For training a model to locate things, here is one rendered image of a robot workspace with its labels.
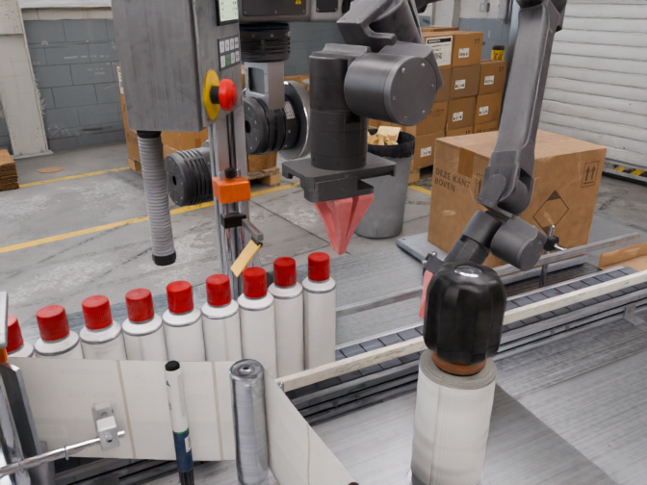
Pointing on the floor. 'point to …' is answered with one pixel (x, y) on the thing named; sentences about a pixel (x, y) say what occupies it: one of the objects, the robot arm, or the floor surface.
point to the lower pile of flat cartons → (8, 172)
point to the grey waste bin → (386, 202)
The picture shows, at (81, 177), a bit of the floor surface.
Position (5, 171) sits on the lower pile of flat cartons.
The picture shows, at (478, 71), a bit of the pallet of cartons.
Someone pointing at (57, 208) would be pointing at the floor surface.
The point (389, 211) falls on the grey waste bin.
